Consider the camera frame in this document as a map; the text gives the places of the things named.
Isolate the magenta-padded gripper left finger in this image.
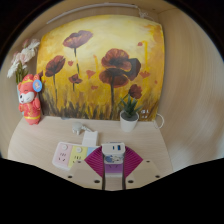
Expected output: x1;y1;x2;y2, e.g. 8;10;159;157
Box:
62;145;107;192

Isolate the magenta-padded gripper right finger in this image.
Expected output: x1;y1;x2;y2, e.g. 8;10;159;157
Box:
122;145;163;191

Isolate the white printed charger block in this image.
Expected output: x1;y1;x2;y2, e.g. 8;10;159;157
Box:
101;142;127;165

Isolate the white pastel-socket power strip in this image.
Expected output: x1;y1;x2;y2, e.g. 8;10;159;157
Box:
51;130;125;192

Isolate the small succulent in white pot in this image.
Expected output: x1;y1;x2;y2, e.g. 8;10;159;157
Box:
118;94;144;133

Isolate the red plush doll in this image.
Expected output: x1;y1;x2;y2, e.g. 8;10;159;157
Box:
17;73;44;126

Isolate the yellow poppy flower painting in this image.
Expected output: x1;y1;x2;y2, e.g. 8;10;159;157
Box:
35;14;166;122

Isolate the white and pink flower bouquet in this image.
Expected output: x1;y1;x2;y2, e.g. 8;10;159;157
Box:
6;38;41;84

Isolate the wall socket plate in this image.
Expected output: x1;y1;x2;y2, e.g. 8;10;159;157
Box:
139;109;151;121

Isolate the thin white wall cable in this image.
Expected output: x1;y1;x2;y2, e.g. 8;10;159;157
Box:
151;112;166;130

